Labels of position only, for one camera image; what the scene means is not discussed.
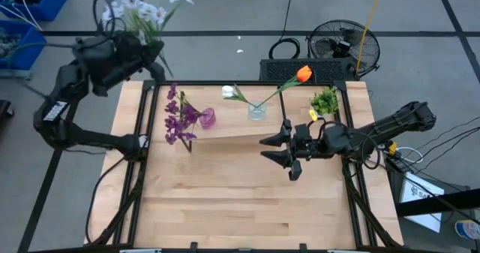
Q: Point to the white artificial tulip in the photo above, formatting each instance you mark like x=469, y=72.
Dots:
x=227, y=91

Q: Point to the small green potted plant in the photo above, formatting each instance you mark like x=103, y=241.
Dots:
x=325, y=102

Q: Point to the black floor fan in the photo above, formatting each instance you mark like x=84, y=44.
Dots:
x=360, y=54

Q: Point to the white box with logo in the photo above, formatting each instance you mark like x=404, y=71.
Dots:
x=423, y=181

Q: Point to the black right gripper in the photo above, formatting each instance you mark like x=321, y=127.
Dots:
x=307, y=150

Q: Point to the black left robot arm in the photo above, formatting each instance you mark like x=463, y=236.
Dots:
x=93, y=140

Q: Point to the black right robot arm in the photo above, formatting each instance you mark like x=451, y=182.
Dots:
x=393, y=123

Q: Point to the round white blue container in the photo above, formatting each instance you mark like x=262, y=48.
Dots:
x=468, y=229

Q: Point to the black bar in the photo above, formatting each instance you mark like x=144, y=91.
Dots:
x=442, y=202

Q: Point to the purple artificial flower bunch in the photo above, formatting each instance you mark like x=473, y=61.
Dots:
x=189, y=112

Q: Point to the blue storage bin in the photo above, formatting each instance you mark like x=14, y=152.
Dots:
x=30, y=46
x=52, y=5

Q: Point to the white artificial flower bunch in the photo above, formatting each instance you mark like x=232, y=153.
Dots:
x=150, y=12

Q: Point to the purple ribbed glass vase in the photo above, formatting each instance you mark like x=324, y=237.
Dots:
x=208, y=119

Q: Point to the black perforated metal case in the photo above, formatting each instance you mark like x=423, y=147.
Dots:
x=292, y=70

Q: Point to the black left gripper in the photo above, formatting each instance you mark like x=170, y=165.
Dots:
x=131, y=52

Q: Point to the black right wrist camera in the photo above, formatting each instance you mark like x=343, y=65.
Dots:
x=303, y=133

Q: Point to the orange artificial tulip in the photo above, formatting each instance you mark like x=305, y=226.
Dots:
x=304, y=73

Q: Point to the yellow connector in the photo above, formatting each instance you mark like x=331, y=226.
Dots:
x=392, y=148

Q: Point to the black aluminium table frame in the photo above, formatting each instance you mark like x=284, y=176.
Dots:
x=243, y=83

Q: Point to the clear glass vase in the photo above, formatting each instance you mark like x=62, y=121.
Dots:
x=257, y=113

